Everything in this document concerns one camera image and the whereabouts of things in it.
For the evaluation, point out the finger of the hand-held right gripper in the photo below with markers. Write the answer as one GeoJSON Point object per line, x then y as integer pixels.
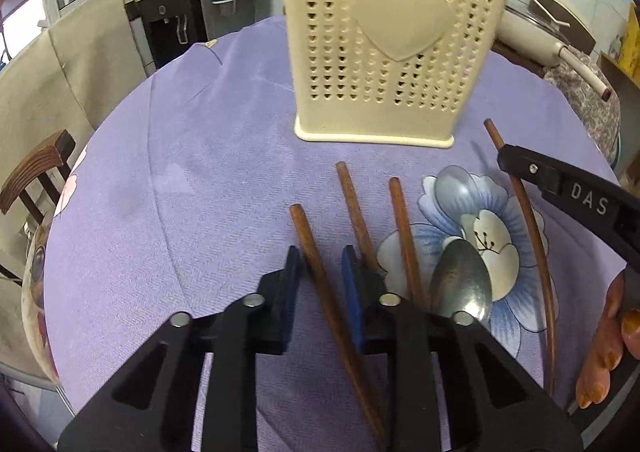
{"type": "Point", "coordinates": [590, 204]}

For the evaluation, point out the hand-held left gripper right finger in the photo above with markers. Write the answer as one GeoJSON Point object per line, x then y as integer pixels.
{"type": "Point", "coordinates": [350, 292]}

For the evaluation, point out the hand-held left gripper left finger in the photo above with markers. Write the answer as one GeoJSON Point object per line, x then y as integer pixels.
{"type": "Point", "coordinates": [294, 272]}

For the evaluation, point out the brown wooden chopstick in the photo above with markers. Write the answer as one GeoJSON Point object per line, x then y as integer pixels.
{"type": "Point", "coordinates": [405, 232]}
{"type": "Point", "coordinates": [552, 332]}
{"type": "Point", "coordinates": [320, 277]}
{"type": "Point", "coordinates": [355, 212]}

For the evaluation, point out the cream perforated utensil holder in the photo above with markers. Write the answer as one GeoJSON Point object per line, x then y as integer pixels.
{"type": "Point", "coordinates": [345, 57]}

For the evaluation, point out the person's right hand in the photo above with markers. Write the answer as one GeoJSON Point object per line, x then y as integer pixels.
{"type": "Point", "coordinates": [607, 332]}

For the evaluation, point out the floral cloth covered chair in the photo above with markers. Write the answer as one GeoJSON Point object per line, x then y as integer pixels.
{"type": "Point", "coordinates": [590, 117]}

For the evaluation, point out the purple floral tablecloth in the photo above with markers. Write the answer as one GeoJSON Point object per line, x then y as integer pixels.
{"type": "Point", "coordinates": [200, 232]}

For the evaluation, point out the wooden shelf unit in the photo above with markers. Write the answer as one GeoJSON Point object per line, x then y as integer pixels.
{"type": "Point", "coordinates": [612, 77]}

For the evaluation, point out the yellow patterned roll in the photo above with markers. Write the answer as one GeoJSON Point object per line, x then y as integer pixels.
{"type": "Point", "coordinates": [631, 42]}

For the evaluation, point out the brown and cream rice cooker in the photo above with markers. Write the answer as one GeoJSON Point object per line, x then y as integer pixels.
{"type": "Point", "coordinates": [575, 32]}

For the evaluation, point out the grey water dispenser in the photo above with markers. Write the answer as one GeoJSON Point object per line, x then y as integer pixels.
{"type": "Point", "coordinates": [165, 32]}

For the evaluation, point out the dark wooden chair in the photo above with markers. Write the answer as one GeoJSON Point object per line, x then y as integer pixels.
{"type": "Point", "coordinates": [35, 167]}

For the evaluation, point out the beige cloth cover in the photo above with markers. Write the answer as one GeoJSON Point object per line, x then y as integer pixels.
{"type": "Point", "coordinates": [90, 57]}

